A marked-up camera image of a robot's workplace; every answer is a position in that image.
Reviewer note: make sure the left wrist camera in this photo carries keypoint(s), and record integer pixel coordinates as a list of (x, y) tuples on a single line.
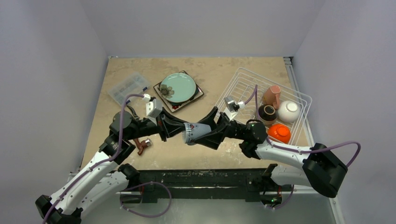
[(153, 106)]

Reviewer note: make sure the white wire dish rack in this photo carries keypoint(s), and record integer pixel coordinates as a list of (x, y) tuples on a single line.
[(241, 87)]

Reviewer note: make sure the black base frame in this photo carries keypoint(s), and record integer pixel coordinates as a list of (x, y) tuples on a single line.
[(248, 184)]

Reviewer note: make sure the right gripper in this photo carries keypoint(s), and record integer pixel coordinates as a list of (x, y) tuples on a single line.
[(222, 126)]

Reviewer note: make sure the pink floral mug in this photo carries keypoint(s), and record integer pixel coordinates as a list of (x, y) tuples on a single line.
[(272, 96)]

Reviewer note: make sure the white bowl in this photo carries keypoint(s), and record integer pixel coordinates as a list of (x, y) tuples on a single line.
[(288, 111)]

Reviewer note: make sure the square floral plate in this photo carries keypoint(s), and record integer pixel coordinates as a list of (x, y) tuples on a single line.
[(174, 107)]

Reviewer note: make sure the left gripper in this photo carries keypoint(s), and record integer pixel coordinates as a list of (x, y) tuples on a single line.
[(168, 126)]

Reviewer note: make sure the orange bowl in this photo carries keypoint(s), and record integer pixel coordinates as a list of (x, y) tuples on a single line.
[(280, 133)]

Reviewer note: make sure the grey blue mug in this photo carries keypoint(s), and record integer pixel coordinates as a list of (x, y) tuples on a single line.
[(193, 131)]

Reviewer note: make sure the brown pipe fitting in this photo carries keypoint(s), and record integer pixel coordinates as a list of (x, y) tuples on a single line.
[(142, 145)]

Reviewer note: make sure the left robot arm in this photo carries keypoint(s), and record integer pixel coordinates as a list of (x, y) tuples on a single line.
[(106, 173)]

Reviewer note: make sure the brown glazed bowl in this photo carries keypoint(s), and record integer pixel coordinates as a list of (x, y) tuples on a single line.
[(267, 114)]

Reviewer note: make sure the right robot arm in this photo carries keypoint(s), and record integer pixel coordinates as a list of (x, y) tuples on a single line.
[(315, 167)]

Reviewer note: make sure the teal round plate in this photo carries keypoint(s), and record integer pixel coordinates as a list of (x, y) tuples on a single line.
[(178, 87)]

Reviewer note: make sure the clear plastic organizer box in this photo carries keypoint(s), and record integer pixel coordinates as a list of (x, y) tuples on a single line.
[(133, 84)]

